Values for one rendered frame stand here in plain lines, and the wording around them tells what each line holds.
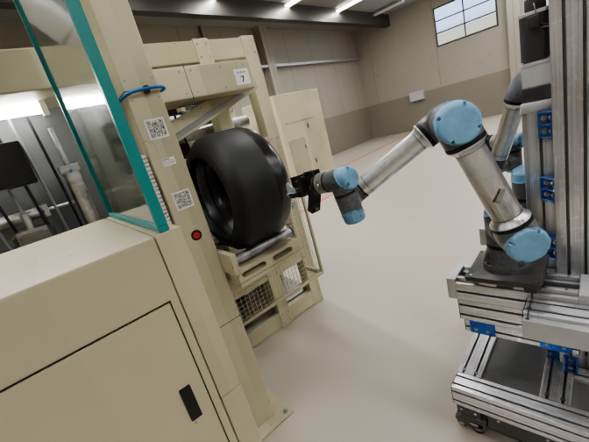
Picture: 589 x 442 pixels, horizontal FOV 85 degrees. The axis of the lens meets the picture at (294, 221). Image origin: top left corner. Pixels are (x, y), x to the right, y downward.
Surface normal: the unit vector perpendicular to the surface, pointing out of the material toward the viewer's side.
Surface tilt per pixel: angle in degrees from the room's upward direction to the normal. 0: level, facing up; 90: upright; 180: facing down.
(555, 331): 90
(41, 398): 90
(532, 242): 97
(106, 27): 90
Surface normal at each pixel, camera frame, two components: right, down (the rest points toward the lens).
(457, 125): -0.29, 0.22
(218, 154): -0.33, -0.22
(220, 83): 0.61, 0.07
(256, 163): 0.46, -0.32
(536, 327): -0.65, 0.38
